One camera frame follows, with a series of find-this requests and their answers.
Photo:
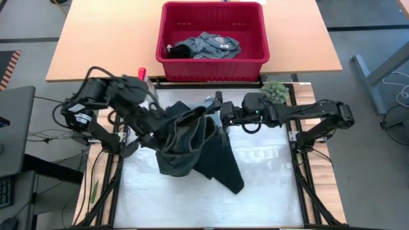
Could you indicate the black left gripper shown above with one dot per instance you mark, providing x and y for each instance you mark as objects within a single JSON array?
[{"x": 150, "y": 124}]

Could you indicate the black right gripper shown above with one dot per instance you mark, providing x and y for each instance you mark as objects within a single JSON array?
[{"x": 231, "y": 113}]

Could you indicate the light blue jeans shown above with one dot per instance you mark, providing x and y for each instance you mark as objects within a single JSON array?
[{"x": 211, "y": 103}]

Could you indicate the black pants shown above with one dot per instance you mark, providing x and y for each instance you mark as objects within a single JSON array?
[{"x": 191, "y": 143}]

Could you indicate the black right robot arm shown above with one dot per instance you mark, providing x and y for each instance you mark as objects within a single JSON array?
[{"x": 319, "y": 108}]

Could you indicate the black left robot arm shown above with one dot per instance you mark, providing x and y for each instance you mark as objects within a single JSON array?
[{"x": 96, "y": 96}]

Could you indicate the red plastic laundry bin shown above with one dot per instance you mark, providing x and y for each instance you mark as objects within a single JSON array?
[{"x": 179, "y": 19}]

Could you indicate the grey striped garment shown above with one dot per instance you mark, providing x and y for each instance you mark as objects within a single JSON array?
[{"x": 214, "y": 46}]

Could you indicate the clear spray bottle red trigger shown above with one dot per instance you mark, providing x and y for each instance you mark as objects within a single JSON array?
[{"x": 142, "y": 73}]

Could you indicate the green artificial potted plant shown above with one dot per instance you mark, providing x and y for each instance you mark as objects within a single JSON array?
[{"x": 274, "y": 92}]

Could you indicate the green slim strip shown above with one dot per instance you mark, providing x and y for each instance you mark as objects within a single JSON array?
[{"x": 94, "y": 191}]

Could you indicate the beige wooden table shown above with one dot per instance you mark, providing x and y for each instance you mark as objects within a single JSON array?
[{"x": 112, "y": 38}]

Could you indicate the hazard striped floor mat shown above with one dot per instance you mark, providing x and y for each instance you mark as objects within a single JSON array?
[{"x": 9, "y": 68}]

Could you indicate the grey metal table leg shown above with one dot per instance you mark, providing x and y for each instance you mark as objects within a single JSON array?
[{"x": 370, "y": 80}]

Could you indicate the dark computer keyboard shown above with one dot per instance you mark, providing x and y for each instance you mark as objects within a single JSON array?
[{"x": 4, "y": 191}]

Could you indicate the black round floor stand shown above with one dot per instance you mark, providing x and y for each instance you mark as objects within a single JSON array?
[{"x": 396, "y": 126}]

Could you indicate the black aluminium rig frame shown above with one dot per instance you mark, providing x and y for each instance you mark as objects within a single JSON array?
[{"x": 298, "y": 191}]

